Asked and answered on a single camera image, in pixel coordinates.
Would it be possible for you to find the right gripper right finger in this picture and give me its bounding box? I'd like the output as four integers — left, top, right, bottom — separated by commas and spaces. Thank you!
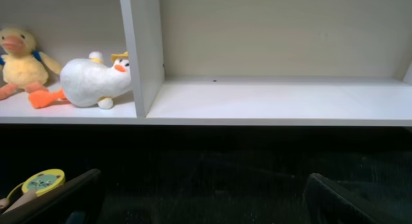
303, 173, 391, 224

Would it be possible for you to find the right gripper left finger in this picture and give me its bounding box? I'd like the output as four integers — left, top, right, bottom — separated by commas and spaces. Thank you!
0, 168, 104, 224

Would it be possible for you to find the yellow rattle drum toy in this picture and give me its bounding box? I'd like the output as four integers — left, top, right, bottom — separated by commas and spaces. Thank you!
0, 168, 66, 214

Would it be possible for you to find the white plush goose with hat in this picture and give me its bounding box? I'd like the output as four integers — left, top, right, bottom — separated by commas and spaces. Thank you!
28, 51, 133, 110

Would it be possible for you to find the white shelf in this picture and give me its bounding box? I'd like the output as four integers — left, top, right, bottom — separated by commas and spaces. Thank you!
0, 0, 412, 127

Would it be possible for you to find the yellow plush duck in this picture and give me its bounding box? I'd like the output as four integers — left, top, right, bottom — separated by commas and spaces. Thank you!
0, 26, 63, 101

